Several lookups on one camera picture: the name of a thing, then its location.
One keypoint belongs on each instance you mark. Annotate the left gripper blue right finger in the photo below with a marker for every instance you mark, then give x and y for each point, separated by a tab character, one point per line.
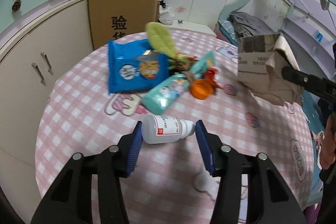
204	147

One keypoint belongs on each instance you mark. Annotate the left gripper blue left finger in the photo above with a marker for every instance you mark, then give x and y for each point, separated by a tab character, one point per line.
134	143

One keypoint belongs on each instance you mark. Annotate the white medicine bottle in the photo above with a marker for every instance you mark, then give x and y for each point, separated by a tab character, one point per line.
161	129

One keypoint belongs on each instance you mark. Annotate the teal knotted wrapper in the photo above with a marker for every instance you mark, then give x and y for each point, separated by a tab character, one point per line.
159	98

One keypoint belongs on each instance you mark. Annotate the red snack wrapper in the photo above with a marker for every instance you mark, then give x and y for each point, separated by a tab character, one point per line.
210	78

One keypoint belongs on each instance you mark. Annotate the printed magazine paper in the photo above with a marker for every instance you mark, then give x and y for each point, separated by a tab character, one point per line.
260	63

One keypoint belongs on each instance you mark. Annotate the blue tiger snack bag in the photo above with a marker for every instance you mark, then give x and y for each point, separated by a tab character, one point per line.
135	66

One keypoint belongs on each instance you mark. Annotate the green plush leaf toy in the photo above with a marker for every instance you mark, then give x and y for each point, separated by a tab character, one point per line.
161	41

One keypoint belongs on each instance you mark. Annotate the person's right hand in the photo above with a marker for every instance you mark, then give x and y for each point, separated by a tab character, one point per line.
327	154

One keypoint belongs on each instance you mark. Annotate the orange plastic cap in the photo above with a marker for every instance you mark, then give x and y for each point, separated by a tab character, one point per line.
201	89

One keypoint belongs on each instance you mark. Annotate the pink checkered round tablecloth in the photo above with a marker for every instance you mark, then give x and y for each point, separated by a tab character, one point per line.
170	183

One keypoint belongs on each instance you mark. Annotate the red bench with white top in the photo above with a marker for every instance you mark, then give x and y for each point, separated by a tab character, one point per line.
192	27

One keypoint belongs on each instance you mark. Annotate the grey folded duvet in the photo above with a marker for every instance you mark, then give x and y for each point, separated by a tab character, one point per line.
247	25

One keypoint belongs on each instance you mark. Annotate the white plastic bag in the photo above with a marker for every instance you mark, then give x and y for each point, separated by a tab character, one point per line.
166	16

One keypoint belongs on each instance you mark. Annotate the cream curved cupboard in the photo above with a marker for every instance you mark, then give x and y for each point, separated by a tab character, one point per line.
30	65

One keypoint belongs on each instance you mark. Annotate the large brown cardboard box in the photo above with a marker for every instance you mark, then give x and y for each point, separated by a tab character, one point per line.
114	19

